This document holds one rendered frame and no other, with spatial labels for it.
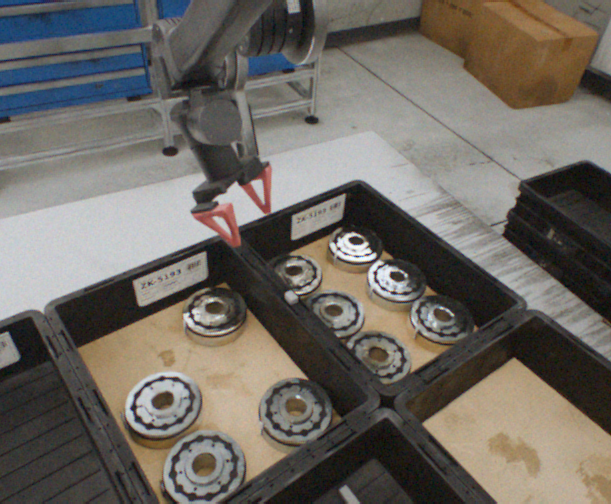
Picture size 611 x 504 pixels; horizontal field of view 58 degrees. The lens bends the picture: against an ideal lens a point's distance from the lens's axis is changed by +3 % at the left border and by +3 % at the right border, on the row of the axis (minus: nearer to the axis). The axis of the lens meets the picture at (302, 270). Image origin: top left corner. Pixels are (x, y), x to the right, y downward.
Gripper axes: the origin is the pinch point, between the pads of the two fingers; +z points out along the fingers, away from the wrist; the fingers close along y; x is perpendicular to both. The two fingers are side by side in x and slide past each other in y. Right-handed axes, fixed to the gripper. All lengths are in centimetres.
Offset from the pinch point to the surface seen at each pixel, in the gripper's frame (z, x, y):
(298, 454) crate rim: 16.4, -16.9, -28.5
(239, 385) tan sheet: 17.4, 0.5, -17.7
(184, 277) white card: 4.1, 12.2, -7.1
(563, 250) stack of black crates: 67, -25, 87
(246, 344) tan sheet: 15.7, 2.9, -10.6
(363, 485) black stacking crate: 28.7, -18.4, -23.1
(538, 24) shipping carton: 50, 9, 301
